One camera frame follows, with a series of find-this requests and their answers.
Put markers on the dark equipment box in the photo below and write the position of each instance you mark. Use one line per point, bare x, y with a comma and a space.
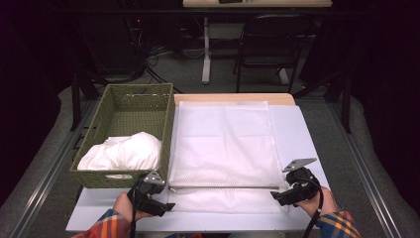
109, 49

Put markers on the black flat device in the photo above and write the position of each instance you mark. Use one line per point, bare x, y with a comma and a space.
231, 1

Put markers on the person's left hand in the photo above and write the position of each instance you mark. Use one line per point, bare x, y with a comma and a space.
123, 206

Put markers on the person's right hand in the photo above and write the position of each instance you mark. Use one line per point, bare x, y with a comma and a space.
325, 203

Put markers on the black metal stand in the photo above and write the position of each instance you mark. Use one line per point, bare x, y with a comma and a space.
76, 105
346, 105

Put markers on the white cloth garment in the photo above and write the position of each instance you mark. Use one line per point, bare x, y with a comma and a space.
132, 152

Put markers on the white-legged desk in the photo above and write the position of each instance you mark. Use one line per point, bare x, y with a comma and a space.
206, 66

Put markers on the green woven basket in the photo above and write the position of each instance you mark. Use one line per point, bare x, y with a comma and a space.
138, 112

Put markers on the aluminium rail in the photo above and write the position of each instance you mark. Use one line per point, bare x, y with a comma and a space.
366, 178
48, 180

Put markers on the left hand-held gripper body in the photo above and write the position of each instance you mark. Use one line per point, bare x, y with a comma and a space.
147, 191

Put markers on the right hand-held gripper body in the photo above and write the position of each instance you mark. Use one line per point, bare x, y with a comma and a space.
303, 185

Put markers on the black folding chair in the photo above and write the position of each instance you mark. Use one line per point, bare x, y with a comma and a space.
270, 61

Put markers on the wooden table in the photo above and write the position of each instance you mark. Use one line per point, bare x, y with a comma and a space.
280, 99

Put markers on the white mesh laundry bag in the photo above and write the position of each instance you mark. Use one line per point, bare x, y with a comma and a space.
224, 145

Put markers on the white table mat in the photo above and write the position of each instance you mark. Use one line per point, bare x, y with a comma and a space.
297, 132

